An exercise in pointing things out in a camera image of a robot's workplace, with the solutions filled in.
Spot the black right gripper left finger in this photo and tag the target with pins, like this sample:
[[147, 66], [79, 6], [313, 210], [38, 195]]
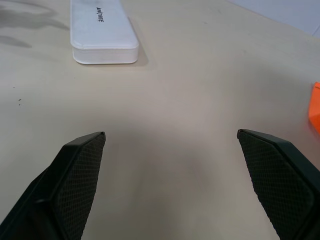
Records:
[[67, 182]]

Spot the white rectangular box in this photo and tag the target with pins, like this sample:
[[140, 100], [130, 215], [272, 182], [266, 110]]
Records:
[[101, 32]]

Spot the orange plastic object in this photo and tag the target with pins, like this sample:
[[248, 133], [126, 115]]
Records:
[[315, 105]]

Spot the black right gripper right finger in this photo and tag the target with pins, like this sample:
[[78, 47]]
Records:
[[277, 180]]

